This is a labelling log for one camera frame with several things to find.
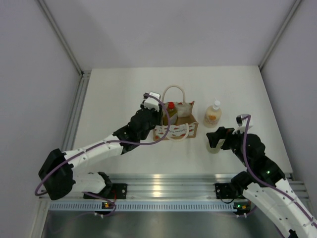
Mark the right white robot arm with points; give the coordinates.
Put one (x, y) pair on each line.
(265, 184)

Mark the yellow red-capped bottle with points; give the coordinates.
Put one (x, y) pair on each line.
(172, 112)

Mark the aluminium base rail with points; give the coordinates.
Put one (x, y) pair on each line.
(168, 187)

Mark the aluminium frame post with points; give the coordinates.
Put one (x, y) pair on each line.
(82, 84)
(280, 31)

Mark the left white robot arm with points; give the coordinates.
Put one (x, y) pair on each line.
(60, 175)

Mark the white slotted cable duct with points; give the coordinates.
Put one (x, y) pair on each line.
(124, 206)

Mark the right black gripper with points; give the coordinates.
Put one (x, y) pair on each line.
(222, 133)

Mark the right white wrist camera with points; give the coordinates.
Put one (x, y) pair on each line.
(243, 121)

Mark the left aluminium frame post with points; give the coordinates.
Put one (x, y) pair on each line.
(82, 84)

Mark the right aluminium frame post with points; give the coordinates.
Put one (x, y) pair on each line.
(280, 31)

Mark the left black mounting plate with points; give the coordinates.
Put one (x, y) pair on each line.
(118, 191)

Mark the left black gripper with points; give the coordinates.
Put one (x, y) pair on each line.
(157, 114)

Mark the cream pump lotion bottle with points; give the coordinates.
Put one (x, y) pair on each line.
(213, 114)

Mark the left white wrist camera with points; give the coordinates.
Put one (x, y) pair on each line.
(151, 101)

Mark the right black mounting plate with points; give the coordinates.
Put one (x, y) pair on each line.
(224, 191)

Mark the black mounting plate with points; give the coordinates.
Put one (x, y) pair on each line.
(118, 191)
(224, 191)

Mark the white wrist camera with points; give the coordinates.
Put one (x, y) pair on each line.
(151, 101)
(243, 121)

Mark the burlap watermelon canvas bag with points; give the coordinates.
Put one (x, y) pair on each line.
(186, 125)

